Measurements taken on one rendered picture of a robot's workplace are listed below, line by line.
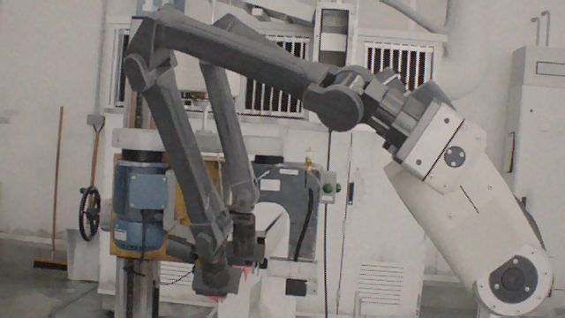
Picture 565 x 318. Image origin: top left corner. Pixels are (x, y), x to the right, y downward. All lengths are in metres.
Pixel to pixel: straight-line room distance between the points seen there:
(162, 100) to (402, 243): 3.70
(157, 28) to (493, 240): 0.72
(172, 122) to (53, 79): 5.37
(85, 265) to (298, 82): 5.29
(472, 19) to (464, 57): 0.27
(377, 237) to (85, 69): 3.05
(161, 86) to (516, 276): 0.76
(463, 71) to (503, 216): 3.87
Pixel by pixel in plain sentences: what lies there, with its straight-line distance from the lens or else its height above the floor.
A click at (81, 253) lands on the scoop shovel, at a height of 0.23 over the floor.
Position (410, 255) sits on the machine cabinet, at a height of 0.64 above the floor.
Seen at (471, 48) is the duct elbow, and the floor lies 2.05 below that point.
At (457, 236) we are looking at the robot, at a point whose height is 1.29.
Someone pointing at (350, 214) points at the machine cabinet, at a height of 0.89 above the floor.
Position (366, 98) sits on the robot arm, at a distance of 1.19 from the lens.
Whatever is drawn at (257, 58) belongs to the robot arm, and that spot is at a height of 1.57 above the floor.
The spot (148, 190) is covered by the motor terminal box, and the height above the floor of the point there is 1.26.
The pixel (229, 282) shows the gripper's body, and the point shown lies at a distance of 1.63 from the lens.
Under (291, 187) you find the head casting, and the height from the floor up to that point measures 1.28.
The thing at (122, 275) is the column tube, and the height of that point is 0.95.
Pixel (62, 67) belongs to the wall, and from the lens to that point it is 6.72.
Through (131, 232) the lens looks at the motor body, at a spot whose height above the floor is 1.14.
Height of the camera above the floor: 1.48
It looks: 3 degrees down
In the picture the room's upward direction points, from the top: 4 degrees clockwise
